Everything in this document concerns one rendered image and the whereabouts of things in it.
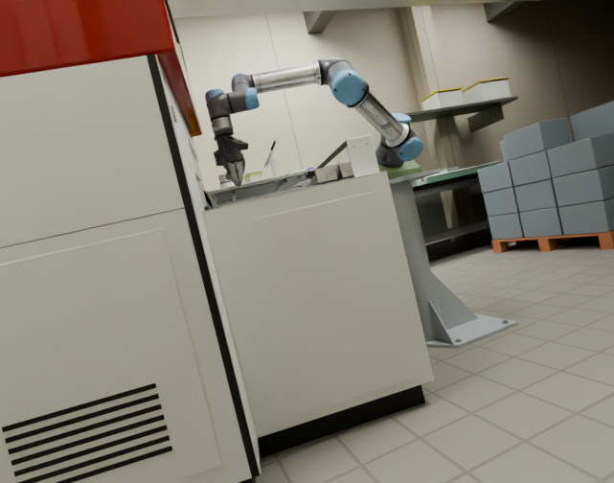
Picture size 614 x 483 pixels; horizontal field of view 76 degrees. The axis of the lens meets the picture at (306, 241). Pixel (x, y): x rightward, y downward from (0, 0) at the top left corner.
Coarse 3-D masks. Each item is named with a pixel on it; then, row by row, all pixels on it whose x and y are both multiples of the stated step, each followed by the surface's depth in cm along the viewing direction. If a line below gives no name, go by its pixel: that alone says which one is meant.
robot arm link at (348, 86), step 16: (336, 64) 149; (336, 80) 143; (352, 80) 143; (336, 96) 146; (352, 96) 146; (368, 96) 152; (368, 112) 155; (384, 112) 158; (384, 128) 162; (400, 128) 165; (400, 144) 167; (416, 144) 167
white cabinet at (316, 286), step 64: (320, 192) 128; (384, 192) 132; (256, 256) 124; (320, 256) 128; (384, 256) 132; (256, 320) 124; (320, 320) 128; (384, 320) 132; (256, 384) 125; (320, 384) 128; (384, 384) 132
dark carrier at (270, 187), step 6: (282, 180) 152; (288, 180) 157; (294, 180) 162; (258, 186) 152; (264, 186) 157; (270, 186) 162; (276, 186) 166; (288, 186) 178; (240, 192) 157; (246, 192) 162; (252, 192) 167; (258, 192) 172; (264, 192) 178; (216, 198) 161; (222, 198) 165; (228, 198) 170
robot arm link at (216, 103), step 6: (210, 90) 143; (216, 90) 143; (222, 90) 145; (210, 96) 143; (216, 96) 143; (222, 96) 144; (210, 102) 144; (216, 102) 143; (222, 102) 143; (210, 108) 144; (216, 108) 143; (222, 108) 144; (228, 108) 144; (210, 114) 145; (216, 114) 143; (222, 114) 144; (228, 114) 146
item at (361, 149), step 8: (368, 136) 138; (352, 144) 137; (360, 144) 137; (368, 144) 138; (352, 152) 137; (360, 152) 137; (368, 152) 138; (352, 160) 137; (360, 160) 137; (368, 160) 138; (376, 160) 138; (352, 168) 137; (360, 168) 137; (368, 168) 138; (376, 168) 138
